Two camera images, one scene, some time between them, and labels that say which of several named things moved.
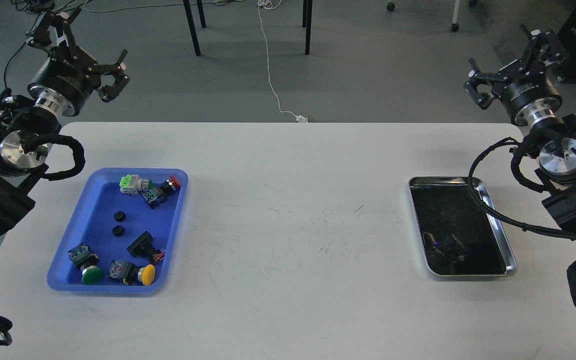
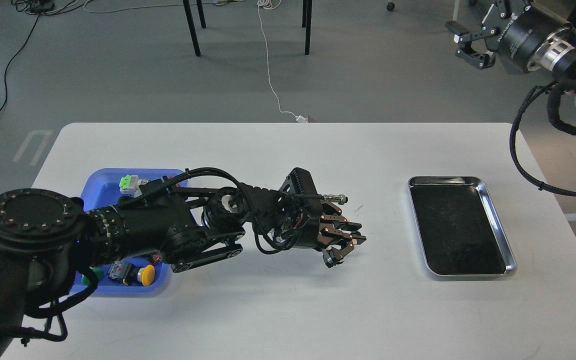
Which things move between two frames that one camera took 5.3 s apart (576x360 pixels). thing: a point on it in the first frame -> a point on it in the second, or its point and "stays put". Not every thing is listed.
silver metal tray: (458, 236) stays put
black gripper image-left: (68, 74) -> (307, 236)
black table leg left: (192, 27) stays put
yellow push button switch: (131, 273) stays put
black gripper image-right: (531, 98) -> (536, 41)
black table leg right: (306, 23) stays put
